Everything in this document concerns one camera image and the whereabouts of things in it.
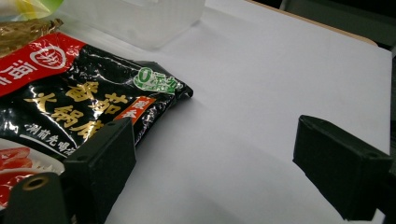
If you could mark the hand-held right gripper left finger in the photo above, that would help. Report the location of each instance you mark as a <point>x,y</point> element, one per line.
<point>102,161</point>

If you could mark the black and red sauce packet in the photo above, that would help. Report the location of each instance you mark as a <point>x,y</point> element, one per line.
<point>77,93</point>

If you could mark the clear plastic container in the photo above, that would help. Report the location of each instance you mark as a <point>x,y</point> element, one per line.
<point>140,21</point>

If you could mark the white and green packet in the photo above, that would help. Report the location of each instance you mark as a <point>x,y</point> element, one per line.
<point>28,7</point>

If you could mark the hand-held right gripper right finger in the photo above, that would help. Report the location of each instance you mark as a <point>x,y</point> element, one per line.
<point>342,168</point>

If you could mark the white paper sheet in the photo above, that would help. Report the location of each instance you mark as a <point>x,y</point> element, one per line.
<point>249,77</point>

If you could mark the brown crinkled snack packet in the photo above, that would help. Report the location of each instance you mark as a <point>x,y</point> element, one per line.
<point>21,35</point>

